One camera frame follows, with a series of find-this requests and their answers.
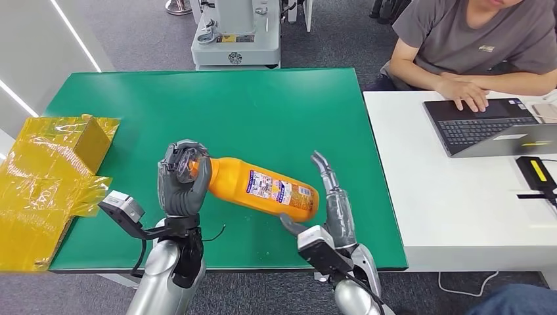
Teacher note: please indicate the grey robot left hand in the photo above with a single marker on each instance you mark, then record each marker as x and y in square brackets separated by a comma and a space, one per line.
[180, 198]

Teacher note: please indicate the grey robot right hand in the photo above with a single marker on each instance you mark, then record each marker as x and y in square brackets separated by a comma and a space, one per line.
[341, 217]

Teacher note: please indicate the person's right hand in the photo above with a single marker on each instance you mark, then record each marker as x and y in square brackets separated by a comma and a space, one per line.
[463, 92]

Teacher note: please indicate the orange plastic bottle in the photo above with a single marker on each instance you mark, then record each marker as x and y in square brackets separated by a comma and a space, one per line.
[256, 187]

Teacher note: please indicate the person's right forearm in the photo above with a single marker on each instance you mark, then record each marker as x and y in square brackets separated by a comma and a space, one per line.
[413, 76]

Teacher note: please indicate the person's left forearm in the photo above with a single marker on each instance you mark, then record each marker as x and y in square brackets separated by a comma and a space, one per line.
[513, 82]

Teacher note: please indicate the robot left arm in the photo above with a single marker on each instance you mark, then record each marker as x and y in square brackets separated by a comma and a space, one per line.
[161, 282]

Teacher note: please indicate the dark grey laptop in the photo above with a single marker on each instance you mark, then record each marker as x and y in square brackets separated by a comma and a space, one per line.
[478, 126]

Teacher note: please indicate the person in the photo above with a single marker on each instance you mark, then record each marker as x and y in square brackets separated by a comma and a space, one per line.
[470, 39]

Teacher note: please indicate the pale smartphone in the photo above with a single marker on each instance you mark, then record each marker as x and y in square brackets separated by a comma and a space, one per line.
[546, 113]

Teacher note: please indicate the black adapter with yellow label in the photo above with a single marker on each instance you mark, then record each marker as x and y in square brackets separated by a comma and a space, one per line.
[537, 171]

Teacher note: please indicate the black chair base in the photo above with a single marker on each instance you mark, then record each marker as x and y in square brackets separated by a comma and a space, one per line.
[387, 9]

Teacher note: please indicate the white desk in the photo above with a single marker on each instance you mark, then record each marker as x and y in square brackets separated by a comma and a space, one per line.
[457, 204]

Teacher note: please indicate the yellow film-wrapped cardboard box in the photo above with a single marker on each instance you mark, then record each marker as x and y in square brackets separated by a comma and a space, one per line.
[39, 195]

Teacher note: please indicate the grey machine stand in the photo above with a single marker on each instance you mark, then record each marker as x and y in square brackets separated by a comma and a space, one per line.
[237, 41]

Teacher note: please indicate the white furniture legs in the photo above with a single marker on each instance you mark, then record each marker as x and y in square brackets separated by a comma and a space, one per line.
[307, 13]

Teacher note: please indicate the chrome stanchion base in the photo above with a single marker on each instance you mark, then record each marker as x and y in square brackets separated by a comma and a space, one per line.
[177, 8]

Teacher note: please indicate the person's leg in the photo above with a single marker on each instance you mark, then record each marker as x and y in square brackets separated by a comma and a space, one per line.
[518, 302]

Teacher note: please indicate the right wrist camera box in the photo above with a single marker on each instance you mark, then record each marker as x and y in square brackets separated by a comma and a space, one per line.
[320, 250]

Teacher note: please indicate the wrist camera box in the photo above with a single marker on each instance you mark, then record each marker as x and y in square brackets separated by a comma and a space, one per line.
[124, 208]
[320, 250]

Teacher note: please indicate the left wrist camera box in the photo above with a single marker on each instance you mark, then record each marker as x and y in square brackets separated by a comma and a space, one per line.
[124, 208]

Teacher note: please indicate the white table leg bracket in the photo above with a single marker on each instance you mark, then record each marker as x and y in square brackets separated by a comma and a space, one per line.
[320, 277]

